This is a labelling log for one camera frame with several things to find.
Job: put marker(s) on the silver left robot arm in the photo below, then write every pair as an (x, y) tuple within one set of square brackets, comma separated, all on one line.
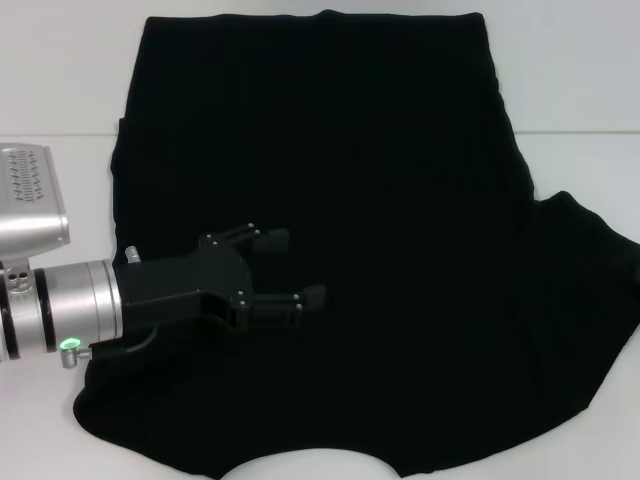
[(60, 305)]

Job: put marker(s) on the black shirt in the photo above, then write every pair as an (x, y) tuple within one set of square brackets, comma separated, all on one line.
[(375, 150)]

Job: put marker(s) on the silver cylindrical plug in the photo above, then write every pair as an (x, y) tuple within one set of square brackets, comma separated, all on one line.
[(133, 253)]

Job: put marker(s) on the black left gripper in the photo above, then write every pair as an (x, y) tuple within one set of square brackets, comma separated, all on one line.
[(200, 280)]

